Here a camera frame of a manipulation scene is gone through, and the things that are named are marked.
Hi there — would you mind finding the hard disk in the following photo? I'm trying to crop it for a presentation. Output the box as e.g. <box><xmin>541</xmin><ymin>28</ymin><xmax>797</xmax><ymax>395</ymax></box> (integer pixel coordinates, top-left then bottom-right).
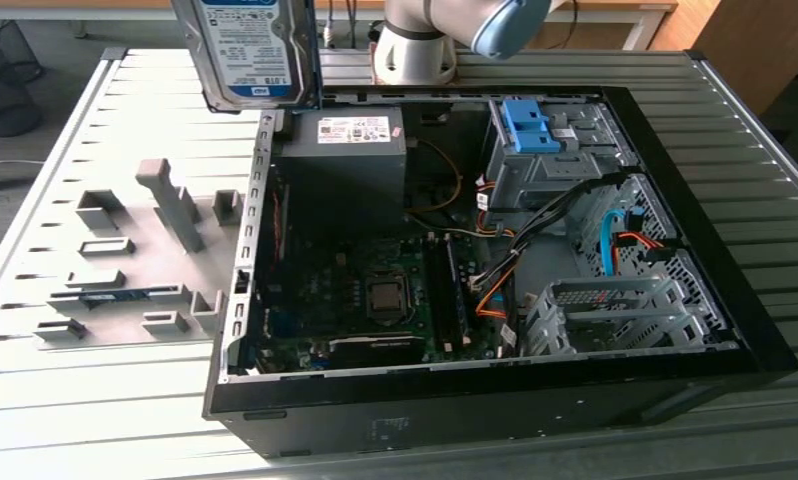
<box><xmin>170</xmin><ymin>0</ymin><xmax>324</xmax><ymax>113</ymax></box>

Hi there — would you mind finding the metal disk bay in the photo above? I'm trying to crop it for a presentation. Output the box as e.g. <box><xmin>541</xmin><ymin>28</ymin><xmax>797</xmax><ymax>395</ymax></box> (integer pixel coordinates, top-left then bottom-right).
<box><xmin>519</xmin><ymin>273</ymin><xmax>721</xmax><ymax>359</ymax></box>

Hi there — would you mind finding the green motherboard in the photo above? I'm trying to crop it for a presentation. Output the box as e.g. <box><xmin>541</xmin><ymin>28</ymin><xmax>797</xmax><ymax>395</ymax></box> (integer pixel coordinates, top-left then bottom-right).
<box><xmin>255</xmin><ymin>232</ymin><xmax>511</xmax><ymax>375</ymax></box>

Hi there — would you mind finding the silver CPU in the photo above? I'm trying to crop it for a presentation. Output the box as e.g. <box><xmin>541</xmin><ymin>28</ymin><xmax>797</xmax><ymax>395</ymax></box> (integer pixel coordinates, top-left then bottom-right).
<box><xmin>370</xmin><ymin>283</ymin><xmax>406</xmax><ymax>310</ymax></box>

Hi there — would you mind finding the black RAM slot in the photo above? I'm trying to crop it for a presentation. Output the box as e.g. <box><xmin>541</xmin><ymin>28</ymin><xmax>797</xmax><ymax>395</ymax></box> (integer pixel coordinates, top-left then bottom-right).
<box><xmin>431</xmin><ymin>235</ymin><xmax>459</xmax><ymax>354</ymax></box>
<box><xmin>421</xmin><ymin>235</ymin><xmax>449</xmax><ymax>354</ymax></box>

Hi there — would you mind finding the black RAM stick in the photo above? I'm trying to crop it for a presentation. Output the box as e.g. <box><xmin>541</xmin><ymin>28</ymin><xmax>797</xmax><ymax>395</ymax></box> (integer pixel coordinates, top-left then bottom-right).
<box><xmin>443</xmin><ymin>238</ymin><xmax>475</xmax><ymax>349</ymax></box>

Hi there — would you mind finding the CPU socket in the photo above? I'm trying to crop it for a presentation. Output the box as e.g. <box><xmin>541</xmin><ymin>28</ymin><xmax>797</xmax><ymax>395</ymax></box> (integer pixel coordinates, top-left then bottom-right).
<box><xmin>360</xmin><ymin>269</ymin><xmax>419</xmax><ymax>322</ymax></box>

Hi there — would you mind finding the grey power supply unit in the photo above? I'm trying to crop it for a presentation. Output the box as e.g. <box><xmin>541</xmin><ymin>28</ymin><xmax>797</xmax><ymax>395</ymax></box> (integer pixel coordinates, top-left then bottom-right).
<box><xmin>271</xmin><ymin>104</ymin><xmax>411</xmax><ymax>241</ymax></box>

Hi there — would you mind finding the black graphics card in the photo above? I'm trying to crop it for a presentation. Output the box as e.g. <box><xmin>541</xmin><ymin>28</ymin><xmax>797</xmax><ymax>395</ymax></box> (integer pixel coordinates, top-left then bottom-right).
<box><xmin>326</xmin><ymin>333</ymin><xmax>429</xmax><ymax>370</ymax></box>

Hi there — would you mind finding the metal optical drive cage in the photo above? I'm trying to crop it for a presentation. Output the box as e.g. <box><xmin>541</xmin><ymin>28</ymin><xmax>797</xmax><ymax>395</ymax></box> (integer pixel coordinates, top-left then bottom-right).
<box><xmin>483</xmin><ymin>99</ymin><xmax>643</xmax><ymax>215</ymax></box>

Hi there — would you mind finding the blue plastic drive latch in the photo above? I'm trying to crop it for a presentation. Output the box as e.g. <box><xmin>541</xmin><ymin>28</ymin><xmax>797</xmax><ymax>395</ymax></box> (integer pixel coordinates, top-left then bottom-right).
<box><xmin>497</xmin><ymin>98</ymin><xmax>566</xmax><ymax>155</ymax></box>

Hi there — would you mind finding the black open PC case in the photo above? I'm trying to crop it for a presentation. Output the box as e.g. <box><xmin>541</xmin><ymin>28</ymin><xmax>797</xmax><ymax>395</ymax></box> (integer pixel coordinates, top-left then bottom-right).
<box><xmin>202</xmin><ymin>84</ymin><xmax>798</xmax><ymax>459</ymax></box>

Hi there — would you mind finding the grey parts rack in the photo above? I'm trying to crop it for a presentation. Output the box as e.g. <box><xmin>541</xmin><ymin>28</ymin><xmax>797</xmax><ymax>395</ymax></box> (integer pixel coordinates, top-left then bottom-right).
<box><xmin>30</xmin><ymin>157</ymin><xmax>248</xmax><ymax>354</ymax></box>

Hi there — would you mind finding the blue RAM stick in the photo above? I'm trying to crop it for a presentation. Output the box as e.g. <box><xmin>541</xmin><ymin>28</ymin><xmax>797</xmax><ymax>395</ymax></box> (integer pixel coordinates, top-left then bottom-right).
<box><xmin>78</xmin><ymin>288</ymin><xmax>155</xmax><ymax>305</ymax></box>

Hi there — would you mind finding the black mesh waste basket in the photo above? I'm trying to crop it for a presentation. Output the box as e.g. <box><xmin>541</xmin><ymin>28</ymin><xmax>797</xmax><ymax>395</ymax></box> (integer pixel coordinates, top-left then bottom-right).
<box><xmin>0</xmin><ymin>19</ymin><xmax>46</xmax><ymax>139</ymax></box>

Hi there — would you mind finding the multicolour power wire bundle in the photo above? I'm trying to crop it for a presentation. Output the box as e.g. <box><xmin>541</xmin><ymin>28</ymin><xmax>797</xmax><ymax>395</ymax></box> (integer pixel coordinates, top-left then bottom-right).
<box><xmin>430</xmin><ymin>225</ymin><xmax>518</xmax><ymax>241</ymax></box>

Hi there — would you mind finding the yellow wire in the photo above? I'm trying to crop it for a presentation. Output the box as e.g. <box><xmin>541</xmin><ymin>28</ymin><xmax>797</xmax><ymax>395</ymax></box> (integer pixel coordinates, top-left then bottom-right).
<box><xmin>403</xmin><ymin>139</ymin><xmax>466</xmax><ymax>227</ymax></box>

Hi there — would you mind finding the orange SATA wire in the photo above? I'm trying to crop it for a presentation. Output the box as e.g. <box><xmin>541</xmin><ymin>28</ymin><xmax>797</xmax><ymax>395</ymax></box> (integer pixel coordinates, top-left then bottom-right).
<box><xmin>473</xmin><ymin>272</ymin><xmax>511</xmax><ymax>320</ymax></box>

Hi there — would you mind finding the black cable bundle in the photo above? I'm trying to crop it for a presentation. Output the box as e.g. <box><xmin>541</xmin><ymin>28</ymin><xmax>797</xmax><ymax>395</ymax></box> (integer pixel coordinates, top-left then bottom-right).
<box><xmin>466</xmin><ymin>171</ymin><xmax>634</xmax><ymax>296</ymax></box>

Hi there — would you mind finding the light blue SATA wire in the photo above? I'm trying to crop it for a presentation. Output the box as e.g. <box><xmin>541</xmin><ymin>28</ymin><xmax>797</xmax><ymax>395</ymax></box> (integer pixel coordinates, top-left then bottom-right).
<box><xmin>597</xmin><ymin>207</ymin><xmax>645</xmax><ymax>277</ymax></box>

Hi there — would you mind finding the orange red power wire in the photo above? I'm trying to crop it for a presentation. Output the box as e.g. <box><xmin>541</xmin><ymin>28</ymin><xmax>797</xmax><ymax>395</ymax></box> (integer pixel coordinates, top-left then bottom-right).
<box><xmin>610</xmin><ymin>230</ymin><xmax>675</xmax><ymax>267</ymax></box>

